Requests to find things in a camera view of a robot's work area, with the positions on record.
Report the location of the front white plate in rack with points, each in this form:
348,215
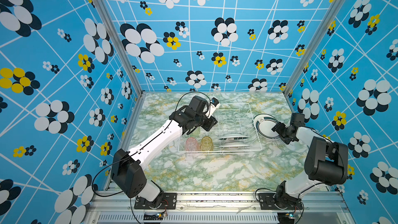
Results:
233,145

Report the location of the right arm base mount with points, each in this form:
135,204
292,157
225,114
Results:
267,202

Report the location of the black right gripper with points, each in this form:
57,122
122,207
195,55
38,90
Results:
278,128

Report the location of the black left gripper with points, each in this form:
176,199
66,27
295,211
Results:
210,124

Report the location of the pink glass tumbler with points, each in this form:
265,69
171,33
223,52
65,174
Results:
192,145

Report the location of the yellow glass tumbler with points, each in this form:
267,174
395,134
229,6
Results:
207,144

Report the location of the aluminium front rail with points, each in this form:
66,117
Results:
240,207

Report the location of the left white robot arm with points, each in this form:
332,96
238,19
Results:
128,166

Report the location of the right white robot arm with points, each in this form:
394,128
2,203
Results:
326,162

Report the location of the white plate in rack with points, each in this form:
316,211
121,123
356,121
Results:
233,145
233,137

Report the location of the white plate green red rim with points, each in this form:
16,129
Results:
263,123

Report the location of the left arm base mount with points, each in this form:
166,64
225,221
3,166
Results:
165,200

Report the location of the white wire dish rack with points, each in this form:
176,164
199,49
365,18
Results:
236,118

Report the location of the green circuit board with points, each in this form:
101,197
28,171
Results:
153,216

